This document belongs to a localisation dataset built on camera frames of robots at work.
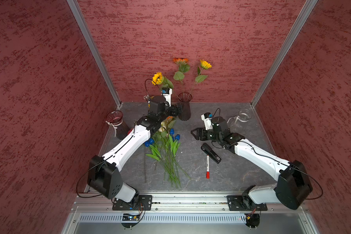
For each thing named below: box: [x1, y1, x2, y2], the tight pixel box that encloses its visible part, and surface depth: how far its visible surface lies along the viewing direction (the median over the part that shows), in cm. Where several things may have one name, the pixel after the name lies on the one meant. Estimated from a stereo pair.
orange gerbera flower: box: [172, 57, 191, 100], surface depth 93 cm
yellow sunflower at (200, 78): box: [188, 59, 213, 98], surface depth 91 cm
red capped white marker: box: [206, 155, 211, 179], surface depth 87 cm
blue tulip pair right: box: [169, 128, 181, 141], surface depth 99 cm
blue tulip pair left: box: [144, 137, 155, 148], surface depth 95 cm
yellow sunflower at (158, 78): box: [151, 71, 174, 89], surface depth 82 cm
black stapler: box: [200, 142, 222, 164], surface depth 91 cm
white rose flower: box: [158, 116, 174, 133], surface depth 101 cm
